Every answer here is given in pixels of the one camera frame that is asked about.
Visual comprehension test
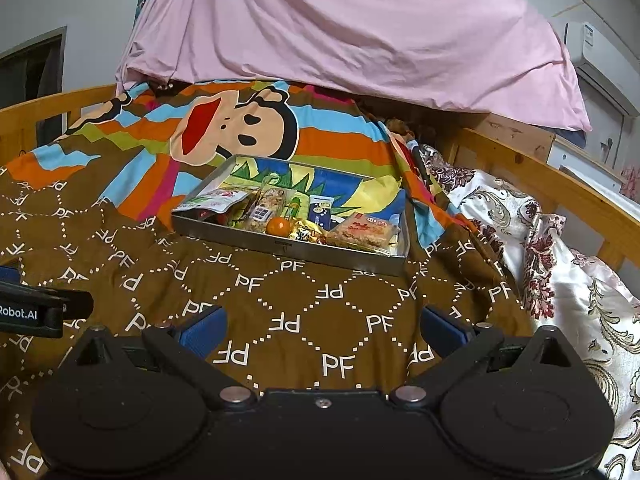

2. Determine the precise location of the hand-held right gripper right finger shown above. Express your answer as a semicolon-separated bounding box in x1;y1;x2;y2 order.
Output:
390;305;571;409

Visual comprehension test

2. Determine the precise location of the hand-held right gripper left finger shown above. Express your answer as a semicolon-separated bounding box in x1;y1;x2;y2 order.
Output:
72;305;257;409

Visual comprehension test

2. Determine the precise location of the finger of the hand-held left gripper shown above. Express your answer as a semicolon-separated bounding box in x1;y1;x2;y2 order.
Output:
0;266;94;318

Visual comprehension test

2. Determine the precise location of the metal tray with cartoon print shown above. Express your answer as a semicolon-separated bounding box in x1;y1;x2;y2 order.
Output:
171;155;411;277

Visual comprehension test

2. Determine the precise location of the rice cracker packet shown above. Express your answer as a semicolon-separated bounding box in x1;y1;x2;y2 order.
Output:
325;212;401;253

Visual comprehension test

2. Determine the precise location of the white and green snack bag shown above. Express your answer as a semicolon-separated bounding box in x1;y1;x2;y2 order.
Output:
182;186;248;213

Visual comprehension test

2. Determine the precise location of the gold snack packet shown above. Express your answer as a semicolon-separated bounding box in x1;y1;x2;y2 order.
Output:
287;220;328;245

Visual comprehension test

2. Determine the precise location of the dark blue snack packet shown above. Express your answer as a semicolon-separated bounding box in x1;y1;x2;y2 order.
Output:
307;197;335;228

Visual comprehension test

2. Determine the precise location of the clear-wrapped granola bar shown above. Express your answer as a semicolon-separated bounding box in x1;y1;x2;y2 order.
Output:
245;187;287;233

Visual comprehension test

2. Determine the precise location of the white floral quilt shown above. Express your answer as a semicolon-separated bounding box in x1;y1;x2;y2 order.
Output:
417;142;640;480

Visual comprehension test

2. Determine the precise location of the white cabinet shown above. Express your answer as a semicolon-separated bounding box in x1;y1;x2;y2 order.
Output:
547;135;626;191

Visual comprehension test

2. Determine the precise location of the pink bed sheet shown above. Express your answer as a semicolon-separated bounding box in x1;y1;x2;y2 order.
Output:
115;0;593;133

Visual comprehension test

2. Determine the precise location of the white air conditioner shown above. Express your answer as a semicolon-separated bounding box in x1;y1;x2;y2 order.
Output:
562;21;640;116

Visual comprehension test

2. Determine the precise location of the wooden bed frame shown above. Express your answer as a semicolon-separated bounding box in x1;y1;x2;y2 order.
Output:
0;82;640;271

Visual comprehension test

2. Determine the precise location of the teal floral wall poster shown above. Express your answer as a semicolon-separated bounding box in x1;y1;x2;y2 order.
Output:
134;0;158;26

